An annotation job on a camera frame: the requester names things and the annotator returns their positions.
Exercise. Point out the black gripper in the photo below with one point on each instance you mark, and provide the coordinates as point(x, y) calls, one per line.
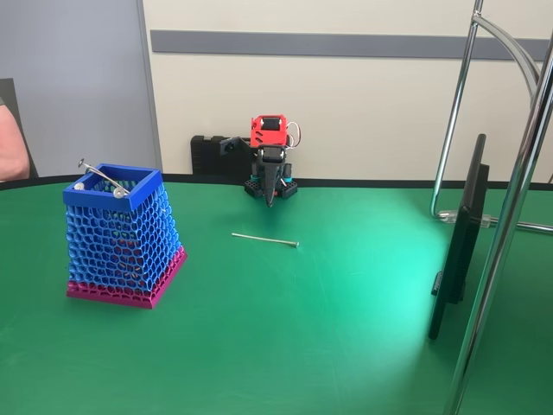
point(270, 168)

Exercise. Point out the white thin stick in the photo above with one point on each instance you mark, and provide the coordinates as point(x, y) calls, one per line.
point(263, 239)

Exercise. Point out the person's bare forearm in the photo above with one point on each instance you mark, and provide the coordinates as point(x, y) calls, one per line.
point(10, 147)

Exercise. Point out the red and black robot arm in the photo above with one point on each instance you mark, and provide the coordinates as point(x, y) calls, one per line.
point(263, 132)

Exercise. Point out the blue and pink lattice basket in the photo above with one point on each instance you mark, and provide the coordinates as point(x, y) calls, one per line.
point(112, 250)

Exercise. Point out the black plastic case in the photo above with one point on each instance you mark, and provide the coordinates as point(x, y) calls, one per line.
point(205, 155)

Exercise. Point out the green table cloth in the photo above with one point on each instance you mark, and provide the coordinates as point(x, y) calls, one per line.
point(259, 324)

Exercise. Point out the clear plastic clip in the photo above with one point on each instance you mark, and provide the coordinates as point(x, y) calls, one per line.
point(447, 216)

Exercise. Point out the chrome tube stand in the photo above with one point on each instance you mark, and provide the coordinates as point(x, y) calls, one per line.
point(483, 302)

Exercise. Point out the small camera on black bracket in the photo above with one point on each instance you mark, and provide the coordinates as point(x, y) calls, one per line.
point(229, 146)

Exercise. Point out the grey wall rail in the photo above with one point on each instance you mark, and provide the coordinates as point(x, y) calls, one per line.
point(302, 45)

